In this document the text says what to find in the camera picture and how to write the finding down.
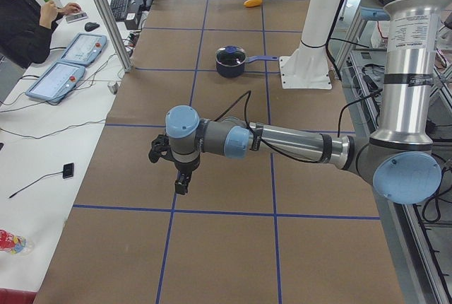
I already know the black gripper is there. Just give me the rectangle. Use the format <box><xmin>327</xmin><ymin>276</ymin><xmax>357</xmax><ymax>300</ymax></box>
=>
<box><xmin>174</xmin><ymin>158</ymin><xmax>201</xmax><ymax>195</ymax></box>

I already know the dark blue saucepan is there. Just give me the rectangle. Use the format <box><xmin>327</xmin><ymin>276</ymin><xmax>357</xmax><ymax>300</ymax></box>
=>
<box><xmin>215</xmin><ymin>45</ymin><xmax>279</xmax><ymax>78</ymax></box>

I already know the glass pot lid blue knob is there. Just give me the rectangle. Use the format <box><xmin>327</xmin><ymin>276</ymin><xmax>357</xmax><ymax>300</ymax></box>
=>
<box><xmin>215</xmin><ymin>45</ymin><xmax>246</xmax><ymax>66</ymax></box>

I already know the yellow corn cob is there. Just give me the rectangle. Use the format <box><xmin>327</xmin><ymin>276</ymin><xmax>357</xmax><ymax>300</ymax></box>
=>
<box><xmin>243</xmin><ymin>0</ymin><xmax>263</xmax><ymax>8</ymax></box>

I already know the brown paper table cover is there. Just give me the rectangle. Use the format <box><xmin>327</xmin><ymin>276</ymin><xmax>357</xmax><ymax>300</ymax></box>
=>
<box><xmin>35</xmin><ymin>0</ymin><xmax>404</xmax><ymax>303</ymax></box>

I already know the small black square device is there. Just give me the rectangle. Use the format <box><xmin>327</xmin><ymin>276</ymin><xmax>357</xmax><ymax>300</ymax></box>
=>
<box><xmin>62</xmin><ymin>163</ymin><xmax>75</xmax><ymax>179</ymax></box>

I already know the lower blue teach pendant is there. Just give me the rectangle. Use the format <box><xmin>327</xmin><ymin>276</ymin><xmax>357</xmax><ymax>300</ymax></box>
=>
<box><xmin>25</xmin><ymin>62</ymin><xmax>85</xmax><ymax>105</ymax></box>

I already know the blue teach pendant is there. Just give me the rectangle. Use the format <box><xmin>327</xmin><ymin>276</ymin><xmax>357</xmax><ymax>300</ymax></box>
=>
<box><xmin>25</xmin><ymin>62</ymin><xmax>85</xmax><ymax>105</ymax></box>
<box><xmin>60</xmin><ymin>33</ymin><xmax>107</xmax><ymax>67</ymax></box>

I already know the upper blue teach pendant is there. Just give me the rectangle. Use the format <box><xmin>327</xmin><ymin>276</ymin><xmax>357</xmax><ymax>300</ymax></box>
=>
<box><xmin>60</xmin><ymin>33</ymin><xmax>107</xmax><ymax>67</ymax></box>

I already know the red patterned plastic bag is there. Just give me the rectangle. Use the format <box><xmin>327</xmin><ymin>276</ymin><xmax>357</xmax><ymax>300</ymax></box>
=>
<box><xmin>0</xmin><ymin>229</ymin><xmax>35</xmax><ymax>255</ymax></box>

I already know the black computer mouse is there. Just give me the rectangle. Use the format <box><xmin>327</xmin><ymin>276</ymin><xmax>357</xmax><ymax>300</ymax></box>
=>
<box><xmin>84</xmin><ymin>22</ymin><xmax>100</xmax><ymax>32</ymax></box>

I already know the black keyboard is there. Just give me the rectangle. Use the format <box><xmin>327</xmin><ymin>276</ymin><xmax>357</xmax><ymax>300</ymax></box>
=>
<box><xmin>109</xmin><ymin>0</ymin><xmax>129</xmax><ymax>21</ymax></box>

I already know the grey calculator device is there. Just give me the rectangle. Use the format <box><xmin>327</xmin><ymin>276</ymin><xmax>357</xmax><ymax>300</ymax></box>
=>
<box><xmin>66</xmin><ymin>12</ymin><xmax>88</xmax><ymax>23</ymax></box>

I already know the person in black sweater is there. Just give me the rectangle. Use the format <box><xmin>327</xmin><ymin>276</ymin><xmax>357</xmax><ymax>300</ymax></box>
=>
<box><xmin>1</xmin><ymin>0</ymin><xmax>82</xmax><ymax>69</ymax></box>

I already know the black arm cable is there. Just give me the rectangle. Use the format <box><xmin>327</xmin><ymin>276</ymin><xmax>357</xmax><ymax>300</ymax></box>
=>
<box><xmin>215</xmin><ymin>90</ymin><xmax>384</xmax><ymax>163</ymax></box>

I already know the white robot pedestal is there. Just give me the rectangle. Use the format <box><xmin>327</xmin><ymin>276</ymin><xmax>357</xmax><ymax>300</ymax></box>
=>
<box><xmin>279</xmin><ymin>0</ymin><xmax>343</xmax><ymax>90</ymax></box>

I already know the aluminium frame post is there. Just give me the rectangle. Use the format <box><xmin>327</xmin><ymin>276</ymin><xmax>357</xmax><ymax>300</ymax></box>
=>
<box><xmin>93</xmin><ymin>0</ymin><xmax>132</xmax><ymax>73</ymax></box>

